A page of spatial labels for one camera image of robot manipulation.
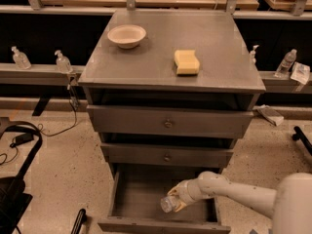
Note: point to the black power adapter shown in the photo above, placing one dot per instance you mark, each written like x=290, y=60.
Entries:
x=24, y=138

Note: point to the clear plastic bottle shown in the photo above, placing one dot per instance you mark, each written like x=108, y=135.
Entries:
x=166, y=203

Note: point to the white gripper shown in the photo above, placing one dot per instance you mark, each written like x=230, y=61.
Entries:
x=187, y=192

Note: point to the grey drawer cabinet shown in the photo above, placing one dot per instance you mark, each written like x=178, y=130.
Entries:
x=145, y=76

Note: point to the yellow sponge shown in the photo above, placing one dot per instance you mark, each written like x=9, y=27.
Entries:
x=186, y=62

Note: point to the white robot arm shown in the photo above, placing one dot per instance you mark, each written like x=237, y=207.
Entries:
x=289, y=206

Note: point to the grey open bottom drawer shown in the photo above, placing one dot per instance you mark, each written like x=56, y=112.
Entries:
x=135, y=204

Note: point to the grey middle drawer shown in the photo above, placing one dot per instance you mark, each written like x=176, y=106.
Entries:
x=166, y=155

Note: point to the clear water bottle on ledge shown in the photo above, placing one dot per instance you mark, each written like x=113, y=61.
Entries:
x=286, y=63

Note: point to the clear pump bottle far left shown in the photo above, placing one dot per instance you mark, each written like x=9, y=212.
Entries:
x=20, y=58

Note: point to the grey block on floor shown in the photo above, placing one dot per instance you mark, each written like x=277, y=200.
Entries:
x=271, y=115

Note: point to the small pump bottle right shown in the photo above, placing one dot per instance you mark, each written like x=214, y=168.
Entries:
x=253, y=53

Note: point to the black chair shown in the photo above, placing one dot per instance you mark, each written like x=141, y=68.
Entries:
x=13, y=200

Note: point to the black handle at bottom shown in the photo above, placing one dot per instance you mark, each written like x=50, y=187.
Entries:
x=81, y=218

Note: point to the beige bowl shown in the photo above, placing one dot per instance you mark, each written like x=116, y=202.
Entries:
x=126, y=36

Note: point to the grey top drawer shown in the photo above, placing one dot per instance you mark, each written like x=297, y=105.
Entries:
x=169, y=121

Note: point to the clear pump bottle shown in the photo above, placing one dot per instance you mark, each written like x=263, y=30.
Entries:
x=63, y=63
x=20, y=58

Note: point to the black bar right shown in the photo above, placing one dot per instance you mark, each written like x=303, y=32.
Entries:
x=299, y=135

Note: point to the clear plastic bag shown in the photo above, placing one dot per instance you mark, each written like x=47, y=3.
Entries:
x=300, y=73

